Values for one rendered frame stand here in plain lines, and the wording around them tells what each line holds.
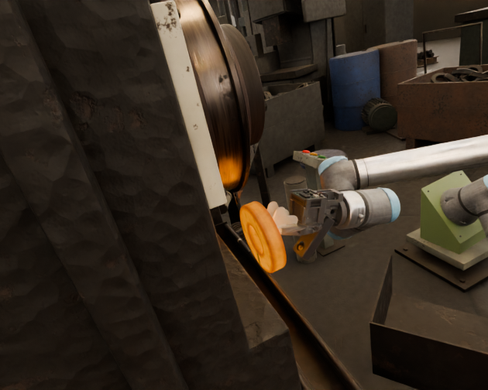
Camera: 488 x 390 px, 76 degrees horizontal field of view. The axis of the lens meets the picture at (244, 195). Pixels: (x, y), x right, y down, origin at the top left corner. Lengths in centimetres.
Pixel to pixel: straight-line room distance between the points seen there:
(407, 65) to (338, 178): 368
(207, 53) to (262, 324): 42
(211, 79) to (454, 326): 68
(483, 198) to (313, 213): 109
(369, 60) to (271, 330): 391
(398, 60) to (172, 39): 426
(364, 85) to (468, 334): 360
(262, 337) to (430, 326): 46
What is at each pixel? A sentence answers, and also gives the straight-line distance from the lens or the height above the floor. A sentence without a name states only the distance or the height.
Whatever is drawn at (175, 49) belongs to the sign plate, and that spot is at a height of 121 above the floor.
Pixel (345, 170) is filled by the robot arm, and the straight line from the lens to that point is 95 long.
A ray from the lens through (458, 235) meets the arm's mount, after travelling 181.
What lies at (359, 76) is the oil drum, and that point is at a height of 65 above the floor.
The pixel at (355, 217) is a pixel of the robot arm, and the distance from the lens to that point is 76.
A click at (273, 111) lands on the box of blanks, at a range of 313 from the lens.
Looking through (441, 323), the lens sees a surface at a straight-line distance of 82.
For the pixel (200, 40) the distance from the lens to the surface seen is 58.
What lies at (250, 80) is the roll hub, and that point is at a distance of 67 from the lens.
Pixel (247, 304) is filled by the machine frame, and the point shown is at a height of 87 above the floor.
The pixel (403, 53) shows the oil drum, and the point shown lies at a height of 77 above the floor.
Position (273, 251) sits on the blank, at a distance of 63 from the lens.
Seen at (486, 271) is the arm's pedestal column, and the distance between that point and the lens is 192.
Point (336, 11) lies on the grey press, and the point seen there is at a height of 139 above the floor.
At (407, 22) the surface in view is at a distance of 595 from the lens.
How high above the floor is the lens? 119
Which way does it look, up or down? 24 degrees down
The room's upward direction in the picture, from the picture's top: 13 degrees counter-clockwise
